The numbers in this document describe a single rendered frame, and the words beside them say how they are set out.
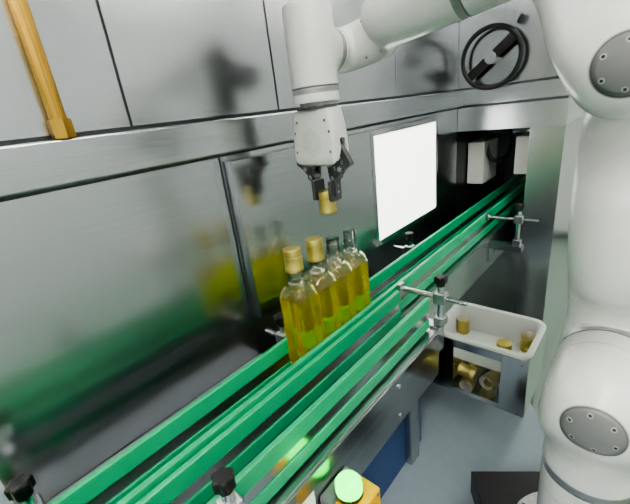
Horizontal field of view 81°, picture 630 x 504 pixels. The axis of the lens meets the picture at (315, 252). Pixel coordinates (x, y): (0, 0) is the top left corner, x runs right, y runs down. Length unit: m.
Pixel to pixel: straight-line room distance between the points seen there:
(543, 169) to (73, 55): 1.45
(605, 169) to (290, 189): 0.55
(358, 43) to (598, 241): 0.49
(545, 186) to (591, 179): 1.10
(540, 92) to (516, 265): 0.66
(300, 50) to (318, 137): 0.14
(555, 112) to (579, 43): 1.15
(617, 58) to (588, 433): 0.39
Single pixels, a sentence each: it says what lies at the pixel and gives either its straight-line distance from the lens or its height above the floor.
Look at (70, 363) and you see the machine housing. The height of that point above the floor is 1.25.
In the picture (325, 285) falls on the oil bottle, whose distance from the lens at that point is 0.72.
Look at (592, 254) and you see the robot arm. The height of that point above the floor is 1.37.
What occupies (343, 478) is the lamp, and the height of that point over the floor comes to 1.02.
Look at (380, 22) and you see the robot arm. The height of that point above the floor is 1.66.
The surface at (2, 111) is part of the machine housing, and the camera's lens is 0.63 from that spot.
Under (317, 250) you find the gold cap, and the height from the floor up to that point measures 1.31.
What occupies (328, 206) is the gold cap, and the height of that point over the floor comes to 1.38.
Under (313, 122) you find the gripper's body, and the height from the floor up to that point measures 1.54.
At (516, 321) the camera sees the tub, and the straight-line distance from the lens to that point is 1.10.
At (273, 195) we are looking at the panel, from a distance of 0.80.
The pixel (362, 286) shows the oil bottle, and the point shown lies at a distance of 0.84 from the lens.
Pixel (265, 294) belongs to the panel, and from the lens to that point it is 0.82.
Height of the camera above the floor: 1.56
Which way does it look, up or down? 21 degrees down
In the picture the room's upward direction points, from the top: 7 degrees counter-clockwise
